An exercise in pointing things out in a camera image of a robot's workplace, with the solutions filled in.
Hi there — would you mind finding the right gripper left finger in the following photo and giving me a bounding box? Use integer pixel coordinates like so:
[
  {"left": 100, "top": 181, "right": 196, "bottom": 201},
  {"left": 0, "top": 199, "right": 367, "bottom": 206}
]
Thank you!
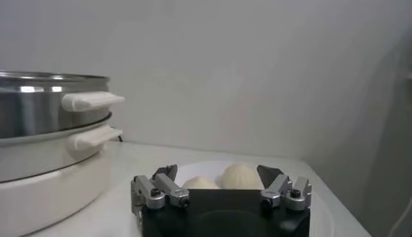
[{"left": 130, "top": 164, "right": 191, "bottom": 223}]

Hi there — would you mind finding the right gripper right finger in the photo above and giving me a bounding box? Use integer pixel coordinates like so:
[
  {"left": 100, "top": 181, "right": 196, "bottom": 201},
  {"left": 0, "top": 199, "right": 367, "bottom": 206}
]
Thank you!
[{"left": 256, "top": 164, "right": 312, "bottom": 212}]

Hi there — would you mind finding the white steamed baozi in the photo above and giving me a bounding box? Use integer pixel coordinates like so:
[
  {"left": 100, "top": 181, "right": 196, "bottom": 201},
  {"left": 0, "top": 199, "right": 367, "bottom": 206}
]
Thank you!
[
  {"left": 182, "top": 175, "right": 221, "bottom": 190},
  {"left": 220, "top": 164, "right": 264, "bottom": 190}
]

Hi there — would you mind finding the white round plate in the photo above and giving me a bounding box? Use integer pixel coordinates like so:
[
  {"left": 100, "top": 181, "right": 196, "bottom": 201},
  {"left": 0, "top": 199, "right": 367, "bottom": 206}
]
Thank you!
[{"left": 173, "top": 160, "right": 335, "bottom": 237}]

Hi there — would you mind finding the white electric cooker base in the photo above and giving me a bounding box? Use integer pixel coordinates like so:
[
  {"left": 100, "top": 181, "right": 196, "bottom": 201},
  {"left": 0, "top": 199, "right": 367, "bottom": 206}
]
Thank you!
[{"left": 0, "top": 112, "right": 124, "bottom": 237}]

